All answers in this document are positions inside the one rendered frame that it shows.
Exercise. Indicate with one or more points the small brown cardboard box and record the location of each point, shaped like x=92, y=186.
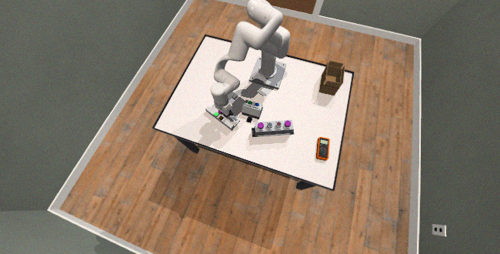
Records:
x=328, y=85

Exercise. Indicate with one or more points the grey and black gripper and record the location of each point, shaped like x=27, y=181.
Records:
x=227, y=109

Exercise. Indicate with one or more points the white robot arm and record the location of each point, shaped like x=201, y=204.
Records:
x=273, y=41

